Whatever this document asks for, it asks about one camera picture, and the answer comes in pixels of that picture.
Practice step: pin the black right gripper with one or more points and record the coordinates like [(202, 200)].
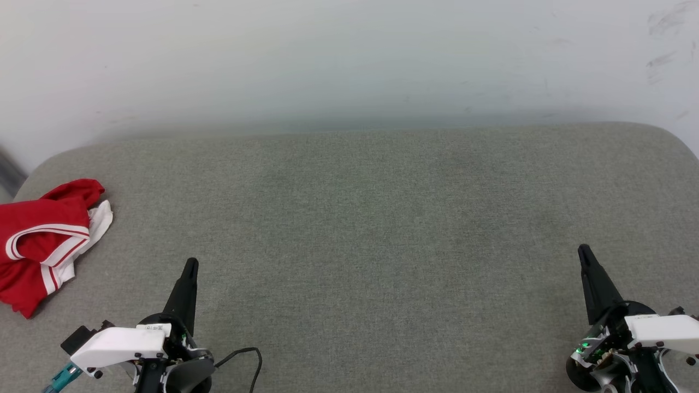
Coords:
[(614, 327)]

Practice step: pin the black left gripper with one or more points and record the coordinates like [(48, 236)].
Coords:
[(177, 344)]

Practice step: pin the red white basketball jersey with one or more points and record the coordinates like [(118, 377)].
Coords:
[(38, 245)]

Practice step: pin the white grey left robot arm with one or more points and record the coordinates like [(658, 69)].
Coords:
[(188, 379)]

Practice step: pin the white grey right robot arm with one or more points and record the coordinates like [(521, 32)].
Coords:
[(650, 376)]

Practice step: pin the grey fabric sofa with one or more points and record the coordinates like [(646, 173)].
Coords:
[(349, 245)]

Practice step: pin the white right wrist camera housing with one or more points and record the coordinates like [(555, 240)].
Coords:
[(666, 330)]

